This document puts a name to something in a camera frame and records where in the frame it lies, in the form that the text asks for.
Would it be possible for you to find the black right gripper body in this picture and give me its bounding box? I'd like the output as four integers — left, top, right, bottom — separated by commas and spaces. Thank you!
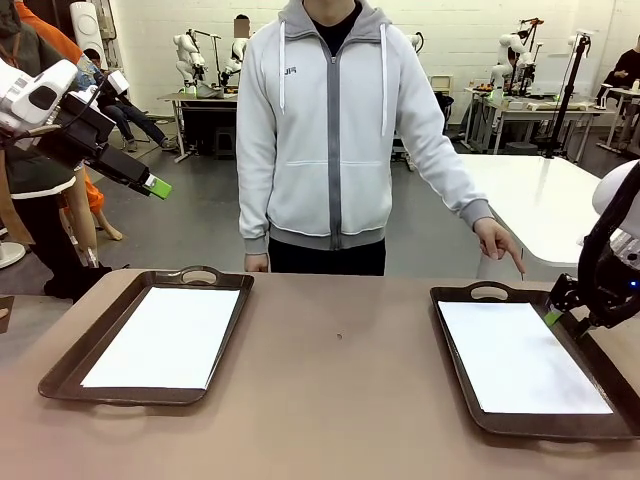
579, 249, 640, 329

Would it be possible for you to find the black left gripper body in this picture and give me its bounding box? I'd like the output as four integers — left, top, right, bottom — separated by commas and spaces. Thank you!
37, 94, 151, 194

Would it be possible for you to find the white A4 paper sheet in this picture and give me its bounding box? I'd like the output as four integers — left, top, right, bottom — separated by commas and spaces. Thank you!
80, 285, 242, 391
437, 300, 614, 415

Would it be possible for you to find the person's right forearm grey sleeve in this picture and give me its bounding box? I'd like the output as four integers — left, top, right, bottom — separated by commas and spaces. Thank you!
237, 164, 274, 256

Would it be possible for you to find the person's left forearm grey sleeve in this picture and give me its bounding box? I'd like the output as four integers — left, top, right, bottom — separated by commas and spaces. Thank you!
419, 134, 494, 234

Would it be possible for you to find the person's left hand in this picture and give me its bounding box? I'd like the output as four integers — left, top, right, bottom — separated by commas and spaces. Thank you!
472, 218, 526, 275

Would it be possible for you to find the person in black jacket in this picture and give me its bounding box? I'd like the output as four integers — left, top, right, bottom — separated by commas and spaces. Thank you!
83, 48, 177, 151

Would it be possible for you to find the black step stool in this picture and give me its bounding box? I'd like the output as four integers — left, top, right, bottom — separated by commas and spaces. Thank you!
213, 126, 238, 160

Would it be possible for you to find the white rounded table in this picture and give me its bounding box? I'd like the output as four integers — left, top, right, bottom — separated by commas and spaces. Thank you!
457, 153, 640, 319

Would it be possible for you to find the grey background robot table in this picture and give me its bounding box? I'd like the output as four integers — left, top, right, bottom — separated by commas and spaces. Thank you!
157, 92, 240, 164

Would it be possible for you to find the bystander in green jacket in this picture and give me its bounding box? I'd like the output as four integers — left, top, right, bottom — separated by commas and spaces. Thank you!
0, 0, 114, 304

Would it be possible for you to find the brown plastic tray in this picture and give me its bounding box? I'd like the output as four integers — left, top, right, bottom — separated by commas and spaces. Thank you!
38, 264, 255, 407
429, 281, 640, 442

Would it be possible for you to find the white standing air conditioner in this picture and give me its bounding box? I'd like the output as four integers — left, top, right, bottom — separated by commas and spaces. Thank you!
69, 1, 107, 59

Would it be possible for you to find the white round stand base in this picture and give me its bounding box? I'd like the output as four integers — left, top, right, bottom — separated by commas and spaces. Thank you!
0, 242, 27, 270

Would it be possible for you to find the person in grey hoodie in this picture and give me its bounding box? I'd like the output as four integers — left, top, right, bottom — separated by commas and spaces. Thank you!
235, 0, 451, 277

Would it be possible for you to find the black-haired person behind robots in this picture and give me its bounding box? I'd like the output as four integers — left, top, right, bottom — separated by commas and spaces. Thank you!
233, 14, 251, 56

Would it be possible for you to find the long grey background workbench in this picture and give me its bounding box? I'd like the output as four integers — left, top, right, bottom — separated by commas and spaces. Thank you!
464, 87, 617, 154

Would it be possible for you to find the black tripod stand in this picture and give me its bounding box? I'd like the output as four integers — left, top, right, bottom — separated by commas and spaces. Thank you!
542, 32, 596, 160

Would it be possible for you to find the white background desk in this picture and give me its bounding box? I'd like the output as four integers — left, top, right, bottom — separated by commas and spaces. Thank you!
597, 85, 640, 162

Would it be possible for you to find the seated person in black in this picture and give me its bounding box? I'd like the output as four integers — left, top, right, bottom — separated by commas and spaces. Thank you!
602, 48, 640, 101

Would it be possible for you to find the white framed chair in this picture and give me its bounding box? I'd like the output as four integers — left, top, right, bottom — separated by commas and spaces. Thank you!
429, 74, 455, 135

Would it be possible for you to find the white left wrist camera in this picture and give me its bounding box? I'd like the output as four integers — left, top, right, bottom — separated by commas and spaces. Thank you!
79, 69, 131, 101

